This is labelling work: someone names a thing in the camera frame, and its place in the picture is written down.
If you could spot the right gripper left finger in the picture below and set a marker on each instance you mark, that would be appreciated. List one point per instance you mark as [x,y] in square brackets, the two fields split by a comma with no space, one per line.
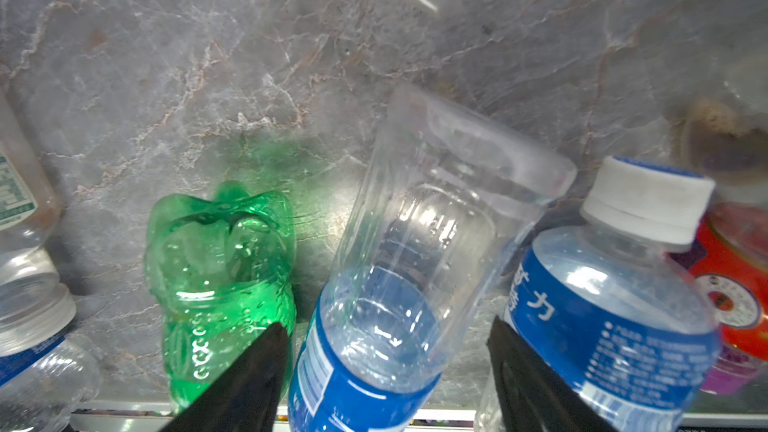
[246,396]

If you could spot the small blue label water bottle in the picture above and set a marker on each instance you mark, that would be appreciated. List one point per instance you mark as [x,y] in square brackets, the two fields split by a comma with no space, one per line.
[606,306]

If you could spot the small clear white cap bottle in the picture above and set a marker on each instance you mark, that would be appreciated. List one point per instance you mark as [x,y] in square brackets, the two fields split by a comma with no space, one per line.
[30,208]

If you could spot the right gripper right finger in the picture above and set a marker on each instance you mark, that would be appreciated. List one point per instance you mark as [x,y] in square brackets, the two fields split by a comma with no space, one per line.
[532,397]

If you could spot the Pepsi bottle blue cap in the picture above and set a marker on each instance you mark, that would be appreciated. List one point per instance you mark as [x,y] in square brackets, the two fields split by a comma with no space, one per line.
[45,376]

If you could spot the green soda bottle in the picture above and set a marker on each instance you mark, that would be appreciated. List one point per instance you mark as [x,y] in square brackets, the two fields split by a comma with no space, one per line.
[221,271]

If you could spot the large blue label bottle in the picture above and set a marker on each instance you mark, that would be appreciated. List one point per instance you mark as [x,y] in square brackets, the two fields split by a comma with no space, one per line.
[448,198]

